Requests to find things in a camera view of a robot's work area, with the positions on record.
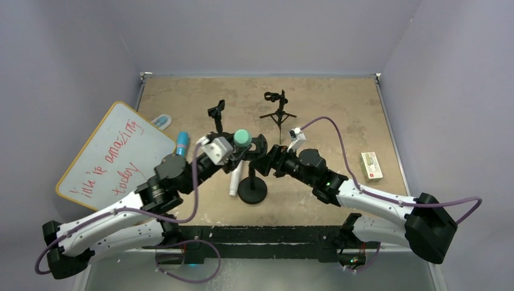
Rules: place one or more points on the small white green box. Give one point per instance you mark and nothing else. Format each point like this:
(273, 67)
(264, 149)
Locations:
(370, 166)

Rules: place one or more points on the blue microphone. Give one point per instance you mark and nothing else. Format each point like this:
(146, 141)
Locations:
(182, 143)

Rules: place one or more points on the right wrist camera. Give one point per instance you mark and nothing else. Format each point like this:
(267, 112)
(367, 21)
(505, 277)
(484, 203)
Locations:
(297, 139)

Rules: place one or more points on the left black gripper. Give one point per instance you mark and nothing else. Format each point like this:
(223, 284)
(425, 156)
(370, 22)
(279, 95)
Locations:
(232, 160)

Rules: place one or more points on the whiteboard eraser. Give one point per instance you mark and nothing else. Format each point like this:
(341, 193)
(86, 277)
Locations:
(162, 121)

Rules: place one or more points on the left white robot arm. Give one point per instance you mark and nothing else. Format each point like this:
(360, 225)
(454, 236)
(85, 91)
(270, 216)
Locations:
(146, 217)

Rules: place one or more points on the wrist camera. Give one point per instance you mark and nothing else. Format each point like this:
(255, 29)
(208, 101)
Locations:
(217, 145)
(297, 139)

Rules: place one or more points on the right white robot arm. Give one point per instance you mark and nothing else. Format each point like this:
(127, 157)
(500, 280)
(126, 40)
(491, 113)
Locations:
(421, 223)

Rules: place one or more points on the black round-base stand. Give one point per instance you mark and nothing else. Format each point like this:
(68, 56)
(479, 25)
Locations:
(216, 113)
(252, 189)

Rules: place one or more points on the yellow-framed whiteboard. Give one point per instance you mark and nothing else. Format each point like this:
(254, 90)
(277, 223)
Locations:
(121, 154)

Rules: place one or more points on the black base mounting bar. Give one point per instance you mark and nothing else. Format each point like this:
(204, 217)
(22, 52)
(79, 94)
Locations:
(326, 244)

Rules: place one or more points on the black tripod mic stand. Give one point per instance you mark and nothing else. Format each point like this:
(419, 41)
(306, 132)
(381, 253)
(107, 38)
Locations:
(280, 115)

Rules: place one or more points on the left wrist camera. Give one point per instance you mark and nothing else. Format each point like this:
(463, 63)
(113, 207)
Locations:
(217, 145)

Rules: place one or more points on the white microphone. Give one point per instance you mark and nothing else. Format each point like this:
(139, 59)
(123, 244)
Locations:
(235, 180)

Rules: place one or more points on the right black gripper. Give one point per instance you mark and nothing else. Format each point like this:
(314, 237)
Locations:
(276, 159)

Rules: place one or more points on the green microphone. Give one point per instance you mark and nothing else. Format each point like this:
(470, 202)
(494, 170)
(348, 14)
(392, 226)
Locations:
(242, 138)

